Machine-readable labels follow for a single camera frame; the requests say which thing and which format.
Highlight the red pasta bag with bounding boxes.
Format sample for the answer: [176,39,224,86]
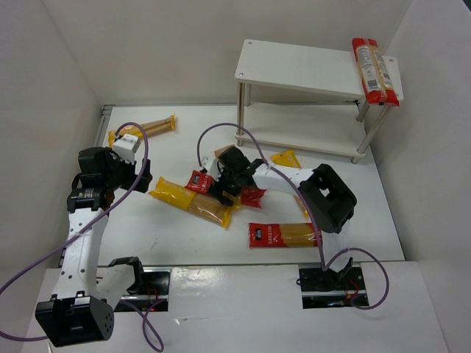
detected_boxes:
[352,38,400,107]
[185,171,266,208]
[248,223,318,249]

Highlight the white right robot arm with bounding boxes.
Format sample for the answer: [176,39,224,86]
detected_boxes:
[200,145,357,282]

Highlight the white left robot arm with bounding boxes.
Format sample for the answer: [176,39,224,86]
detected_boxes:
[35,142,152,347]

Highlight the yellow pasta bag left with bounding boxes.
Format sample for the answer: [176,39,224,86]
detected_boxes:
[149,177,241,228]

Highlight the yellow pasta bag centre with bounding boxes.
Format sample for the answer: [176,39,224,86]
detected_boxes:
[215,145,241,173]

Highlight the thin yellow pasta bag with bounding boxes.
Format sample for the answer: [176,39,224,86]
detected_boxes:
[119,115,177,140]

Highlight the red pasta bag front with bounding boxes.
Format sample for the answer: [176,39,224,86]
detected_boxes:
[248,223,318,249]

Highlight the yellow pasta bag right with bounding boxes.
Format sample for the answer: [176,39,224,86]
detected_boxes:
[271,149,309,219]

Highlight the white two-tier shelf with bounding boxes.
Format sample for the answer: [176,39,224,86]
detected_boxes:
[235,39,389,163]

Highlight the red pasta bag on shelf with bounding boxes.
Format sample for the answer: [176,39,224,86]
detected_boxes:
[352,38,400,107]

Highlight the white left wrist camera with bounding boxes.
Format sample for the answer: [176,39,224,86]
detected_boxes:
[111,134,141,164]

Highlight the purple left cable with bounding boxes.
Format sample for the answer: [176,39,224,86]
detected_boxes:
[0,121,164,352]

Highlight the purple cable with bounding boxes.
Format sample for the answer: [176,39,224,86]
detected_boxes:
[196,122,390,312]
[0,121,164,352]

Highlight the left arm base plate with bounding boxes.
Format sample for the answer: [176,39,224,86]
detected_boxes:
[114,267,171,313]

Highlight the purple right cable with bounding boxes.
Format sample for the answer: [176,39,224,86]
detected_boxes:
[196,122,390,312]

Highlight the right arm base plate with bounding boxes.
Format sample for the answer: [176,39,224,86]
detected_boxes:
[296,266,369,309]

